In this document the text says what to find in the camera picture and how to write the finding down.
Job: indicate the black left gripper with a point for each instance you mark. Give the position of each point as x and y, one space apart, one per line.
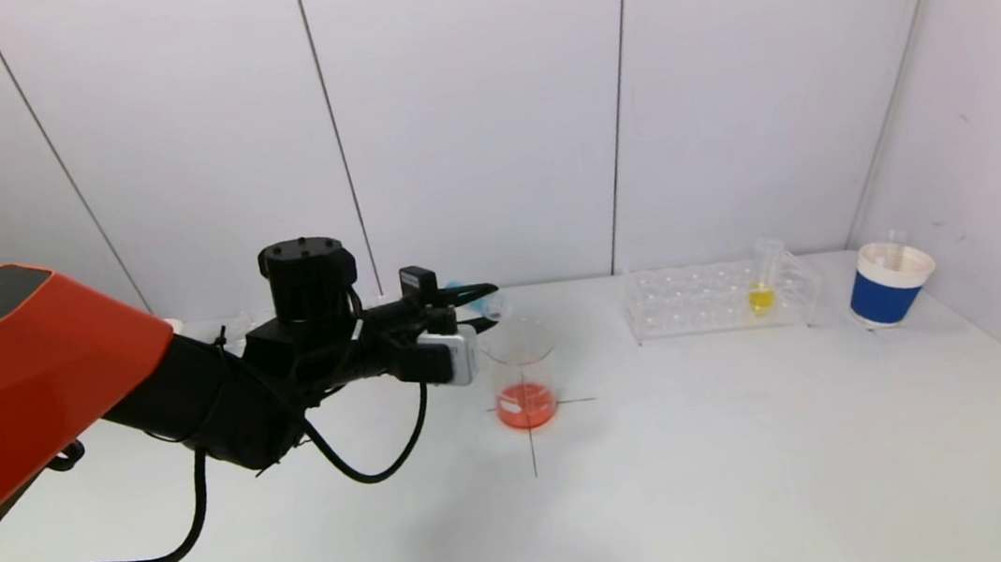
419 286

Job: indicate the test tube with blue liquid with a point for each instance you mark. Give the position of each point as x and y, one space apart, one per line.
480 309

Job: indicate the test tube with red liquid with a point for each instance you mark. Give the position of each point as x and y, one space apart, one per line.
894 247

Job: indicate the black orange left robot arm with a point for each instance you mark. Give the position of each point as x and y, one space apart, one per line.
21 373

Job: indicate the clear glass beaker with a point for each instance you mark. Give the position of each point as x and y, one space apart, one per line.
526 405

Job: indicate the clear acrylic test tube rack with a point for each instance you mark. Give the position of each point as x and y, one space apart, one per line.
240 328
710 304

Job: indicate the test tube with yellow liquid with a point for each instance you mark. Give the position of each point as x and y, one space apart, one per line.
759 300

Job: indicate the blue white paper cup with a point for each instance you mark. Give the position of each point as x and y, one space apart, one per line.
884 298
175 326

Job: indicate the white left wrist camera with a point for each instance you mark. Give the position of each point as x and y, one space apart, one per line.
457 357

